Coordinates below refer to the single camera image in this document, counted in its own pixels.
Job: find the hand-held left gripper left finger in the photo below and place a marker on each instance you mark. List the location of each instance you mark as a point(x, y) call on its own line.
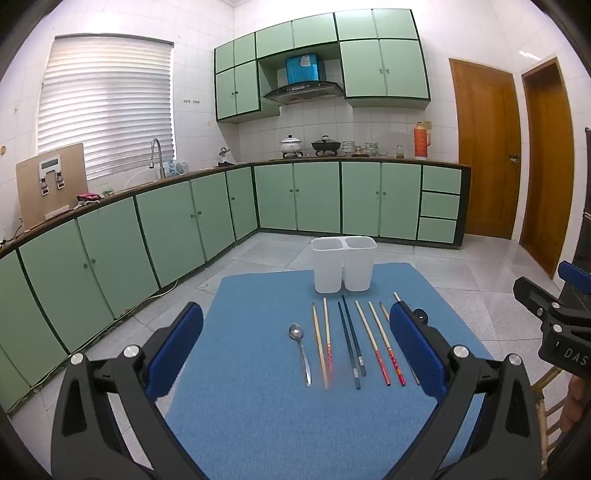
point(178, 350)

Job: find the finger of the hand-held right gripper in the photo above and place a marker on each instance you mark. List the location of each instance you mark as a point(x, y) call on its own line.
point(575, 277)
point(524, 286)

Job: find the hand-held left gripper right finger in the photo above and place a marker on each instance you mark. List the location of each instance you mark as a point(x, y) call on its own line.
point(415, 350)

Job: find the light wooden chopstick red pattern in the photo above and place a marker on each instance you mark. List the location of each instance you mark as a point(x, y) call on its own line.
point(319, 341)
point(327, 332)

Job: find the white two-compartment utensil holder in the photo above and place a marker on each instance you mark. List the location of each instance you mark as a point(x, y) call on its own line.
point(344, 267)

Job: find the metal spoon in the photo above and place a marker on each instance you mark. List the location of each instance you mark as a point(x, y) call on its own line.
point(296, 332)

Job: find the person's right hand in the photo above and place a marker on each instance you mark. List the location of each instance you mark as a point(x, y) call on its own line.
point(575, 397)

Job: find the wooden chair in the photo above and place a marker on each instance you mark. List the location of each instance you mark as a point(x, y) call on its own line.
point(547, 383)

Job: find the blue mat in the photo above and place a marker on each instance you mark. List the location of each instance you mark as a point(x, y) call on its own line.
point(258, 369)

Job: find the plain wooden door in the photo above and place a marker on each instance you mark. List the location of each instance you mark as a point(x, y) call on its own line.
point(547, 184)

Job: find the green lower cabinets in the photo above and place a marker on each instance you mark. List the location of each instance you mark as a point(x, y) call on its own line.
point(207, 217)

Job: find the green cabinets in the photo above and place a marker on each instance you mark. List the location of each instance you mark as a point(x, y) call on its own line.
point(207, 217)
point(383, 64)

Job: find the red cloth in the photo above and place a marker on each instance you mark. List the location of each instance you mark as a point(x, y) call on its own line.
point(87, 198)

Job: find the orange thermos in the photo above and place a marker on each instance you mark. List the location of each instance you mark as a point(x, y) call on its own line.
point(421, 141)

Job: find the plastic bottles by sink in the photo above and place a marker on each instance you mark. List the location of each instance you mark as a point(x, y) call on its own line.
point(178, 168)

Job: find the brown board with white device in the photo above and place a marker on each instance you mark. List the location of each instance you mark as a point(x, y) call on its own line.
point(69, 194)

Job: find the small metal kettle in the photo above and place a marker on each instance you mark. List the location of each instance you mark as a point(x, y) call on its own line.
point(225, 157)

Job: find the metal faucet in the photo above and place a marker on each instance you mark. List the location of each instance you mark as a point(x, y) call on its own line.
point(157, 152)

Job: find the stack of bowls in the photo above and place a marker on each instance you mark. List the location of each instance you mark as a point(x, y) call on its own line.
point(348, 148)

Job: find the black wok with lid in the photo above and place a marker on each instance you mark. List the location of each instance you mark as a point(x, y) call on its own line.
point(325, 146)

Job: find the gas stove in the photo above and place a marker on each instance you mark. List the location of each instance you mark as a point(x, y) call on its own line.
point(304, 156)

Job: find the white cooking pot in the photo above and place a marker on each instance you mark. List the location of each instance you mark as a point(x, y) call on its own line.
point(291, 145)

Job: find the white window blind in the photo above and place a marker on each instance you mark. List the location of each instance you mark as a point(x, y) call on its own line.
point(106, 106)

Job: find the green upper cabinets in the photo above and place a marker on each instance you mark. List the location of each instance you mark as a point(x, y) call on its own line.
point(383, 64)

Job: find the blue hood chimney cover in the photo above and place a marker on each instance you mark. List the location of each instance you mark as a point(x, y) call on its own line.
point(302, 69)

